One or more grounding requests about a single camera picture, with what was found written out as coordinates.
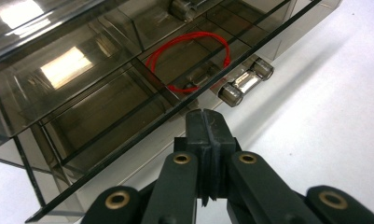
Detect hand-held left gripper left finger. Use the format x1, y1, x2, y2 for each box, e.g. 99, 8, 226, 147
185, 108, 213, 201

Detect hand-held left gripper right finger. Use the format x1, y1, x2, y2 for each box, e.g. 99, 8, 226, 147
202, 108, 239, 201

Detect red string bracelet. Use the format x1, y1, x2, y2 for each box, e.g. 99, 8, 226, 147
145, 30, 232, 94

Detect clear acrylic drawer organizer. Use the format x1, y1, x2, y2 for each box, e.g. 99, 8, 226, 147
0, 0, 345, 224

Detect smoky transparent drawer box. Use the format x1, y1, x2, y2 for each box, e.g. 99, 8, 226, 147
0, 0, 227, 151

